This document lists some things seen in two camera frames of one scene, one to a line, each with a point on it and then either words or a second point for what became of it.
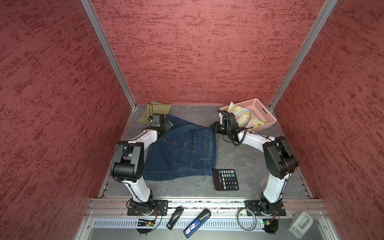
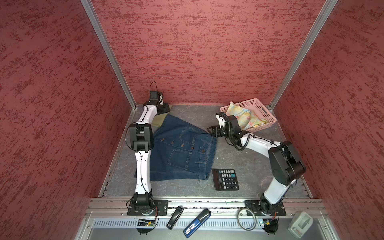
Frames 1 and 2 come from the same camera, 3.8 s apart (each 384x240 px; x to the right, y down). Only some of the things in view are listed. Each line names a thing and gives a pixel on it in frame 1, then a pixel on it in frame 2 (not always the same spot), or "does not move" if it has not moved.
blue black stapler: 198,221 does not move
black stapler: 175,217 does not move
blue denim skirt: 186,150 does not move
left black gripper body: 166,127 → 164,108
